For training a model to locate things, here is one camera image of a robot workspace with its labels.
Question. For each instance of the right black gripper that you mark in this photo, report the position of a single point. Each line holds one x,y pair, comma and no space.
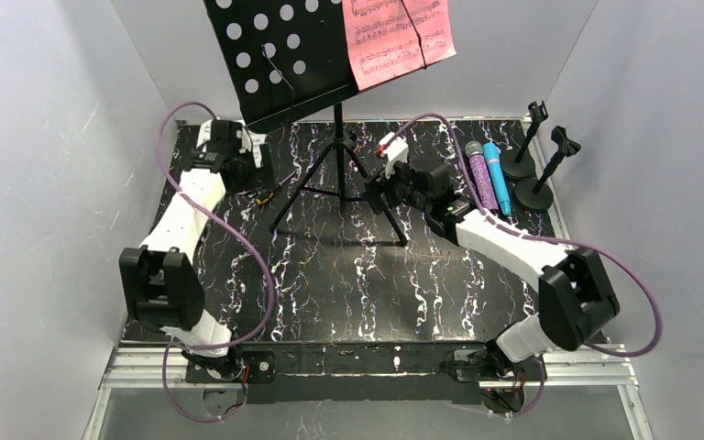
385,186

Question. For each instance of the purple glitter microphone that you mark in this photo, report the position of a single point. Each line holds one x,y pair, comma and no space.
474,154

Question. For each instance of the blue toy microphone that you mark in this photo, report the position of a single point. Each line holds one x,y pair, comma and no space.
492,158

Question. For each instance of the black round-base mic stand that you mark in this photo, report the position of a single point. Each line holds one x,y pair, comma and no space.
518,164
535,195

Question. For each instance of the pink sheet music page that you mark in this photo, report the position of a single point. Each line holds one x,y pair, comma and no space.
388,39

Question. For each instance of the black tripod music stand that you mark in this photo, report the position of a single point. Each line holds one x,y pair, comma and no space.
288,60

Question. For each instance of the white sheet music page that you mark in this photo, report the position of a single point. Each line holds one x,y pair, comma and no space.
232,140

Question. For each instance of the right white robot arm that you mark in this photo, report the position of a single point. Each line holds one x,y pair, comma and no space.
574,291

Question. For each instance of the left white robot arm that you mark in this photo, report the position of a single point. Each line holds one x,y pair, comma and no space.
162,289

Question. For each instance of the yellow black screwdriver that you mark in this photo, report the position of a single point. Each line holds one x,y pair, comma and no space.
267,195

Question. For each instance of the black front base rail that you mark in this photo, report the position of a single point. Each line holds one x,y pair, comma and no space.
462,372

